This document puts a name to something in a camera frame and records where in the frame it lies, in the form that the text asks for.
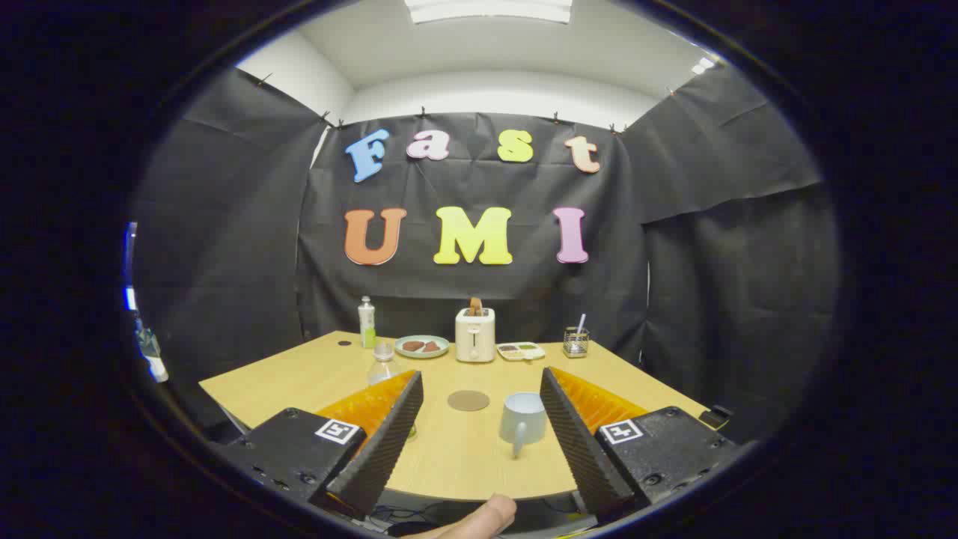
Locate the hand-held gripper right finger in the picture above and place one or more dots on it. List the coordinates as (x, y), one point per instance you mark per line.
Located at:
(576, 442)

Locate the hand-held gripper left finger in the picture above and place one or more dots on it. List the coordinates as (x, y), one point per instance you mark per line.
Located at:
(389, 442)

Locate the light blue cup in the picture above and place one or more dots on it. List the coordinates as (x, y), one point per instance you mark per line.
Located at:
(524, 423)

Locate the clear juice bottle green label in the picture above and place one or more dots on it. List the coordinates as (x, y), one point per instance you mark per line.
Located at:
(383, 368)

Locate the round brown coaster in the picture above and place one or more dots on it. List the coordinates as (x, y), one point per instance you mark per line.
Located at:
(468, 400)

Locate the slim white bottle green label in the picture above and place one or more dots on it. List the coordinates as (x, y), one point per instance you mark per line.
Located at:
(367, 326)

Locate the wooden table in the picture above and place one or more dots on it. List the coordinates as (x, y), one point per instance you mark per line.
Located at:
(464, 460)

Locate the pale green plate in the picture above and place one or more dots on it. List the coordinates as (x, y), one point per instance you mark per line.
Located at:
(408, 353)

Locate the white divided snack tray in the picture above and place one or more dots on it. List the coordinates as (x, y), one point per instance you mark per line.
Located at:
(521, 351)

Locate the white straw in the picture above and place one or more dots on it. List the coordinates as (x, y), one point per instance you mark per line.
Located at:
(581, 322)

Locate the cream toaster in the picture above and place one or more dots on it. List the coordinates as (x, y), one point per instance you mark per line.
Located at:
(475, 340)

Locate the brown bread slice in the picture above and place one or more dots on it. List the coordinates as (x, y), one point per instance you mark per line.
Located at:
(476, 305)

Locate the white and blue object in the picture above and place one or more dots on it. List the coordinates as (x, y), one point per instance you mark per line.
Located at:
(152, 355)

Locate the ceiling light panel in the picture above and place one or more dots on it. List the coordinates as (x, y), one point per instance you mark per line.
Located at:
(486, 10)

